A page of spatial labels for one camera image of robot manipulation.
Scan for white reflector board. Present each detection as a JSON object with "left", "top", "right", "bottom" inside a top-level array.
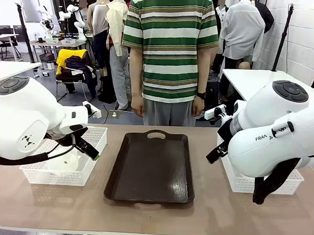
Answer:
[{"left": 18, "top": 0, "right": 45, "bottom": 24}]

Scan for beige background table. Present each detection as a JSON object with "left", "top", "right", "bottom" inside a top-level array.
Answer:
[{"left": 28, "top": 36, "right": 88, "bottom": 67}]

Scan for yellow garment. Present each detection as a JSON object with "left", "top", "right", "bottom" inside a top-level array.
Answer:
[{"left": 56, "top": 47, "right": 89, "bottom": 77}]

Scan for mannequin with white shirt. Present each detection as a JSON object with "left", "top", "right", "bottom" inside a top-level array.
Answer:
[{"left": 218, "top": 0, "right": 267, "bottom": 71}]

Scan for background person white shirt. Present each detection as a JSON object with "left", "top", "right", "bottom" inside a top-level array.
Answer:
[{"left": 215, "top": 0, "right": 228, "bottom": 32}]

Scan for white tabletop robot arms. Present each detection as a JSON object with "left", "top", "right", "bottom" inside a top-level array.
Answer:
[{"left": 36, "top": 2, "right": 87, "bottom": 42}]

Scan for black metal chair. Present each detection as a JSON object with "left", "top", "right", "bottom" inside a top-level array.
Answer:
[{"left": 54, "top": 72, "right": 97, "bottom": 102}]

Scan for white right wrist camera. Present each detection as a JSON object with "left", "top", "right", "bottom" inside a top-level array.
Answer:
[{"left": 204, "top": 104, "right": 228, "bottom": 121}]

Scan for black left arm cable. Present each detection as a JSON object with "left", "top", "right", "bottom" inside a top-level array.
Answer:
[{"left": 0, "top": 130, "right": 79, "bottom": 170}]

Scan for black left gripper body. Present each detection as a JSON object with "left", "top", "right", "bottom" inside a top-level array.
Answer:
[{"left": 46, "top": 125, "right": 88, "bottom": 149}]

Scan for white perforated plastic basket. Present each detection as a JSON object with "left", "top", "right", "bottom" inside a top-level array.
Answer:
[
  {"left": 18, "top": 122, "right": 108, "bottom": 188},
  {"left": 213, "top": 133, "right": 307, "bottom": 196}
]

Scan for mannequin with cream shirt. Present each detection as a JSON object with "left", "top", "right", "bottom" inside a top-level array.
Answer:
[{"left": 100, "top": 0, "right": 136, "bottom": 111}]

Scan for dark brown plastic tray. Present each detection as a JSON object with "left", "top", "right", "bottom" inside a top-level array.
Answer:
[{"left": 103, "top": 127, "right": 198, "bottom": 206}]

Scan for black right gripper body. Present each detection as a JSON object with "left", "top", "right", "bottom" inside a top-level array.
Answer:
[{"left": 215, "top": 118, "right": 236, "bottom": 151}]

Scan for person right forearm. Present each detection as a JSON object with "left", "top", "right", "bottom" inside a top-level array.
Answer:
[{"left": 127, "top": 63, "right": 145, "bottom": 98}]

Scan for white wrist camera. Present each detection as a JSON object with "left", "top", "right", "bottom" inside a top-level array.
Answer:
[
  {"left": 82, "top": 100, "right": 103, "bottom": 119},
  {"left": 204, "top": 104, "right": 228, "bottom": 121}
]

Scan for person left forearm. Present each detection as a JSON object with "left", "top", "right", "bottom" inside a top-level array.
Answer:
[{"left": 195, "top": 64, "right": 210, "bottom": 95}]

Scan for black office chair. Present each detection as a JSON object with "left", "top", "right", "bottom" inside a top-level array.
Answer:
[{"left": 0, "top": 24, "right": 23, "bottom": 62}]

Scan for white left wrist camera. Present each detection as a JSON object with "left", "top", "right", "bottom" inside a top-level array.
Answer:
[{"left": 82, "top": 100, "right": 103, "bottom": 119}]

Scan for mannequin with white tank top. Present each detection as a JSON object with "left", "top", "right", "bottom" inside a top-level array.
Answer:
[{"left": 84, "top": 0, "right": 114, "bottom": 80}]

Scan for white table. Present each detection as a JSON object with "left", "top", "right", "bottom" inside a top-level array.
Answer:
[
  {"left": 0, "top": 60, "right": 43, "bottom": 89},
  {"left": 219, "top": 67, "right": 314, "bottom": 105}
]

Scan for red and black toolbox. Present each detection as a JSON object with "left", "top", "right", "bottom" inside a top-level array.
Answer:
[{"left": 38, "top": 53, "right": 58, "bottom": 64}]

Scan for person right hand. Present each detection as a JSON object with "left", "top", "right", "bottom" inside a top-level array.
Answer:
[{"left": 130, "top": 95, "right": 146, "bottom": 118}]

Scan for person left hand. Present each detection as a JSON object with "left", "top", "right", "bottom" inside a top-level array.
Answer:
[{"left": 191, "top": 96, "right": 207, "bottom": 117}]

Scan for black right arm cable sleeve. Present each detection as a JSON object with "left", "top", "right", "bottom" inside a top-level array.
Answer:
[{"left": 251, "top": 146, "right": 314, "bottom": 208}]

